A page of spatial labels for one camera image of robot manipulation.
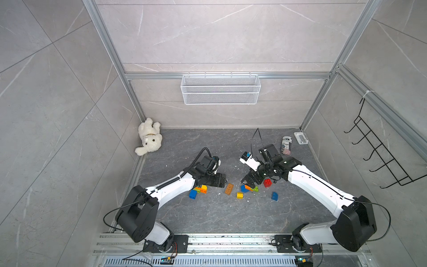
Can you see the white teddy bear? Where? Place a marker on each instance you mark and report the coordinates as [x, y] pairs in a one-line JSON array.
[[149, 133]]

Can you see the small blue lego brick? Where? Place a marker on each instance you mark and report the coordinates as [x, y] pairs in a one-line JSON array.
[[274, 196]]

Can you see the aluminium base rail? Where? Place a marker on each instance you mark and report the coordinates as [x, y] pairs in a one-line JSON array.
[[222, 250]]

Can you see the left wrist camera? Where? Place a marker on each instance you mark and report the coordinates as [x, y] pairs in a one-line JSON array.
[[216, 165]]

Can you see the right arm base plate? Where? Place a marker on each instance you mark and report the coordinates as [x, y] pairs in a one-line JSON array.
[[288, 243]]

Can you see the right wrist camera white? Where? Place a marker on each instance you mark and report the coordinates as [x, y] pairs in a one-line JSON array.
[[248, 159]]

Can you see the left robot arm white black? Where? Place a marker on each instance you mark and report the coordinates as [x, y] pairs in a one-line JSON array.
[[137, 215]]

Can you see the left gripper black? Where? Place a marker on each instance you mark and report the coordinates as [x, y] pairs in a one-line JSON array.
[[219, 177]]

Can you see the red lego brick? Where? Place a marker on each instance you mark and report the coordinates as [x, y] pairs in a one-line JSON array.
[[267, 183]]

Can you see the brown lego plate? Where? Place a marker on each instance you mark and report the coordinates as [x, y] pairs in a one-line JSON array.
[[229, 189]]

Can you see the small white box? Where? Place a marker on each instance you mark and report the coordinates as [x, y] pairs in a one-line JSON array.
[[301, 138]]

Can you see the flag pattern can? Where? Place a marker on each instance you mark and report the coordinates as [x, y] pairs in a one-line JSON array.
[[286, 145]]

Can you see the blue lego block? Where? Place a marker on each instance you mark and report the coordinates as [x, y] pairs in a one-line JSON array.
[[193, 194], [244, 189]]

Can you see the black wire hook rack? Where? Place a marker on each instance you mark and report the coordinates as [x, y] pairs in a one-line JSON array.
[[379, 150]]

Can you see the orange 2x4 lego plate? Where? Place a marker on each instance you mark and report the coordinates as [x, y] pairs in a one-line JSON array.
[[197, 190]]

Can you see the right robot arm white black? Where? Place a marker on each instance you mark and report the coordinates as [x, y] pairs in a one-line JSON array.
[[354, 223]]

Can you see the white wire mesh basket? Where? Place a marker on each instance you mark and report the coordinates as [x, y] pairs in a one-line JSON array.
[[220, 89]]

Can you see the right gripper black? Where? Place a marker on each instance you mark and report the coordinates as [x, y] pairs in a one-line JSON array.
[[249, 182]]

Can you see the blue lego block under plate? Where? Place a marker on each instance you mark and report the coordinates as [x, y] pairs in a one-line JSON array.
[[244, 189]]

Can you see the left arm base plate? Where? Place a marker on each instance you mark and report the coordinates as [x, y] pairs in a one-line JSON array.
[[178, 244]]

